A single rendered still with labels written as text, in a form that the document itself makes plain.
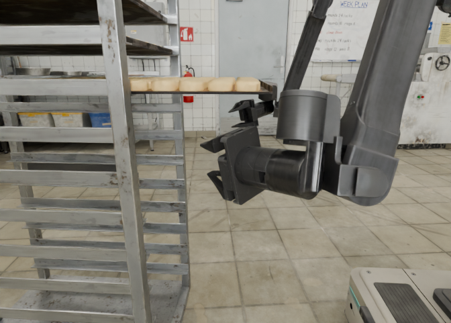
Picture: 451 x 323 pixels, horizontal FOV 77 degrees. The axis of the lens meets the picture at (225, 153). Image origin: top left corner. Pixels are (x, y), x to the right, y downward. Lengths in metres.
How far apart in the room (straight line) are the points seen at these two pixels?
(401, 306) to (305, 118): 0.93
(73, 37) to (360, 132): 0.49
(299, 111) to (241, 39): 4.06
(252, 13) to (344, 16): 1.32
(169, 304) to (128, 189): 0.72
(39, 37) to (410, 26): 0.58
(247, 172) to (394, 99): 0.19
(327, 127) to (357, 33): 4.51
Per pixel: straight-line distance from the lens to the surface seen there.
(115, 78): 0.53
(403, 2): 0.43
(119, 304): 1.26
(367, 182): 0.35
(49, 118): 4.23
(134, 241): 0.63
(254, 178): 0.37
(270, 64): 4.43
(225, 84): 0.55
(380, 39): 0.41
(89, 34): 0.59
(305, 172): 0.33
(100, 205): 1.18
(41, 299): 1.40
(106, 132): 0.59
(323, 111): 0.35
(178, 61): 0.96
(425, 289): 1.29
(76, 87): 0.60
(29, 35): 0.64
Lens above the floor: 0.99
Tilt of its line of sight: 16 degrees down
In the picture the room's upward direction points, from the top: straight up
